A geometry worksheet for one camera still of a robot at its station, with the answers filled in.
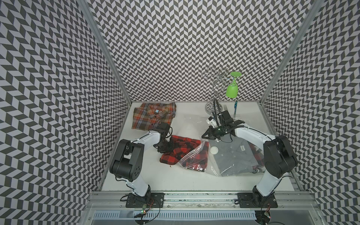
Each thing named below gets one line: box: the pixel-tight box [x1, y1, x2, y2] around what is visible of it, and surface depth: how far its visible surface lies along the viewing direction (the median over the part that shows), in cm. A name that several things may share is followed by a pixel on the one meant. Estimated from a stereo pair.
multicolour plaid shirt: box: [131, 102, 177, 131], surface depth 106 cm
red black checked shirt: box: [160, 135, 210, 173], surface depth 84 cm
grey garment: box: [208, 134, 255, 177], surface depth 87 cm
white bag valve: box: [209, 145, 219, 155], surface depth 90 cm
